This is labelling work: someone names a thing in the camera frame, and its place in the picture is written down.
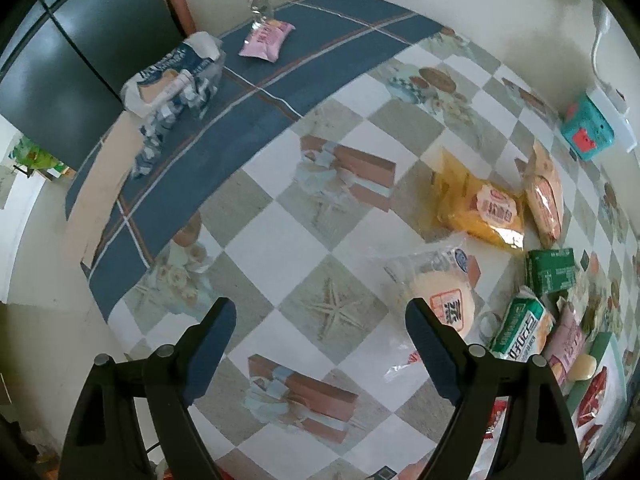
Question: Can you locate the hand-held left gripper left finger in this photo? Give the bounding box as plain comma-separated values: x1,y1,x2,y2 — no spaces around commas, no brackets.
59,297,237,480

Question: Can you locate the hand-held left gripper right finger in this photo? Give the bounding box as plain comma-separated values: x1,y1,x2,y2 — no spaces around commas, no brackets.
405,298,585,480

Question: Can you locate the yellow bread packet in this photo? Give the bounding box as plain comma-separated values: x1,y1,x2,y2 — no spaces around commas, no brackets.
431,147,527,251

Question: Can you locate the clear round cake packet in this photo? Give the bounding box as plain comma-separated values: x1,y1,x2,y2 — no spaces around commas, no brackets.
372,247,481,376

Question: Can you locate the green white snack packet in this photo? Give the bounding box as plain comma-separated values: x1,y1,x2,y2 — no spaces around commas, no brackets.
480,285,555,363

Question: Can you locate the pale pink striped snack packet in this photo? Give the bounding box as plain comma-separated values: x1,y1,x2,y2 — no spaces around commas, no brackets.
545,305,586,386

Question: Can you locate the green snack box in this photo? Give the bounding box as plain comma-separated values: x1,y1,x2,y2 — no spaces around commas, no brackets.
525,247,577,295

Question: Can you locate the checkered printed tablecloth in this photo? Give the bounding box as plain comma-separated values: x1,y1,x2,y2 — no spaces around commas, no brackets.
65,0,640,480

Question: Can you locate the red snack packet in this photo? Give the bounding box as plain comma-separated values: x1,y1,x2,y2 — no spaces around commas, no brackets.
575,365,608,426

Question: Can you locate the orange beige snack packet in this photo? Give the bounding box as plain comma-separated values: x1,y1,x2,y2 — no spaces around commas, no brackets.
517,140,565,248

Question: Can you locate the green yellow object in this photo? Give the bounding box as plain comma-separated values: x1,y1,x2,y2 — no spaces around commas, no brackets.
10,135,76,181

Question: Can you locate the blue white snack bag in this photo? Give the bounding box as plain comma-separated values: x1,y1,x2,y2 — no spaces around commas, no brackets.
120,31,226,181

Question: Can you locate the teal toy box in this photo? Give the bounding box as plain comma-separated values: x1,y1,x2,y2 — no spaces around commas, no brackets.
560,94,615,162

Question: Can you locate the white power strip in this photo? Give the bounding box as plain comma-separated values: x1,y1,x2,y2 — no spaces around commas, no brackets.
585,85,640,153

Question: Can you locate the dark cabinet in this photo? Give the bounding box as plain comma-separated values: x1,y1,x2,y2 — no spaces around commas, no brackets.
0,0,188,171

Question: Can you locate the clear wrapper with pink top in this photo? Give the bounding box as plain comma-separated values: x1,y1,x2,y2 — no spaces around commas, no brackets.
245,0,275,28

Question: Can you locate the white cable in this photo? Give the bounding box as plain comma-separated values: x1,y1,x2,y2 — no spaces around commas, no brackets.
590,0,613,86

